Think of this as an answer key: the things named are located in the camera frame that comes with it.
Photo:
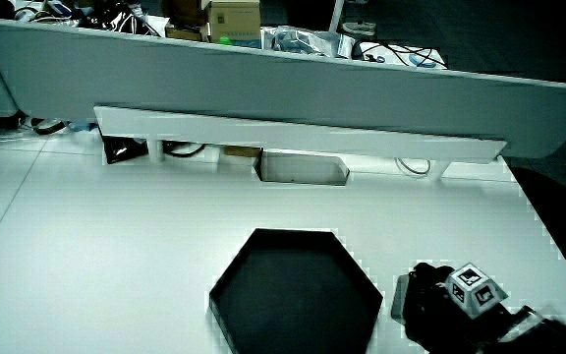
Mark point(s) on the black shiny bag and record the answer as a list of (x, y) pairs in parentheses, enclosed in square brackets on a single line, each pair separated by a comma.
[(123, 150)]

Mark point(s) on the grey speaker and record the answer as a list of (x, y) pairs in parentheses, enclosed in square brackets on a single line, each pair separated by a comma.
[(399, 297)]

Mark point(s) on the brown cardboard box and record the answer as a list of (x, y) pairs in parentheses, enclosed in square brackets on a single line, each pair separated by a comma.
[(185, 17)]

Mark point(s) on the white desk shelf riser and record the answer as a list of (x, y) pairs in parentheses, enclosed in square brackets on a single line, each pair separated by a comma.
[(288, 134)]

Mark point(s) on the long grey partition panel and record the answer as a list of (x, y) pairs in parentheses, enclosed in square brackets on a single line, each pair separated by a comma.
[(263, 83)]

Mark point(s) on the person's right hand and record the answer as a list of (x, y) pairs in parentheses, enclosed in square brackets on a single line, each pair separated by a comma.
[(430, 310)]

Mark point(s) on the black hexagonal tray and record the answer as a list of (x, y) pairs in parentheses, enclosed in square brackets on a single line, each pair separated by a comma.
[(295, 295)]

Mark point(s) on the clear plastic bag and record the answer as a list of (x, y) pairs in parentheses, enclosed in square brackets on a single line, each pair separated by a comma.
[(302, 41)]

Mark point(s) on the person's right forearm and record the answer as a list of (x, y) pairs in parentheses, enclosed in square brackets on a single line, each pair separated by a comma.
[(543, 339)]

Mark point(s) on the small flat cardboard box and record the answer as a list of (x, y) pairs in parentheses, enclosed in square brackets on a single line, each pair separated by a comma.
[(242, 151)]

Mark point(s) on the white shoe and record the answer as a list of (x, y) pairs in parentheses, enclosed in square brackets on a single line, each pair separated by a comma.
[(359, 27)]

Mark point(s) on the light cardboard box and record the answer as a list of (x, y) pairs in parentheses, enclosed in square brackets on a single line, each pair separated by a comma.
[(236, 20)]

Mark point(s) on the white pole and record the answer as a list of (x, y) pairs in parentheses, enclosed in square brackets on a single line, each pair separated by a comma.
[(336, 15)]

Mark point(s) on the white desk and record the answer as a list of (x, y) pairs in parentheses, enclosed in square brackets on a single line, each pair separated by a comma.
[(116, 246)]

